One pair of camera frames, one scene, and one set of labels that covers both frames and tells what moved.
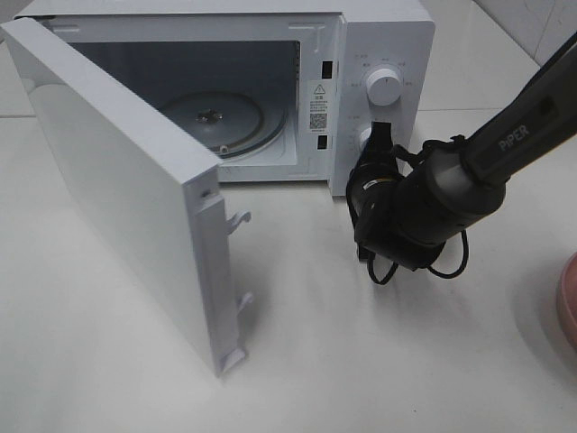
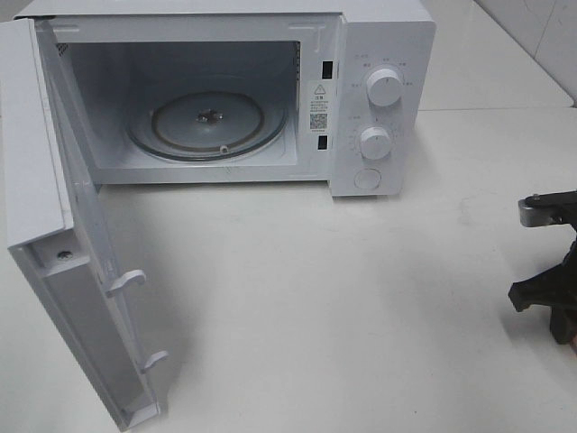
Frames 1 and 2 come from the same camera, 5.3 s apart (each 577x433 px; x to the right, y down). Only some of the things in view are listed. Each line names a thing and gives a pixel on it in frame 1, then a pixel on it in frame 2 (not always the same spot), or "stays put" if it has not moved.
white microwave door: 163,188 -> 51,224
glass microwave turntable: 228,124 stays put
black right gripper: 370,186 -> 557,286
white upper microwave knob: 383,87 stays put
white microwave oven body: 268,90 stays put
